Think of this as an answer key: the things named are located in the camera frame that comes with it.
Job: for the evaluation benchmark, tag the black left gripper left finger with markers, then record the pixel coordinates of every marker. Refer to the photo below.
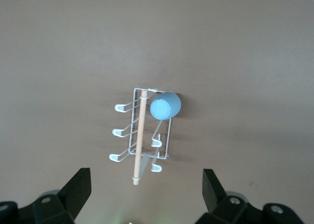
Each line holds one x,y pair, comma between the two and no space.
54,204

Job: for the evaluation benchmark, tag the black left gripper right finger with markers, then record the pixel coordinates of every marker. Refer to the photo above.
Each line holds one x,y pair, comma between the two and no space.
228,206

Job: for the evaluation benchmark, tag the blue plastic cup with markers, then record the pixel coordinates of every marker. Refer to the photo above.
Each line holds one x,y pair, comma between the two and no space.
160,108

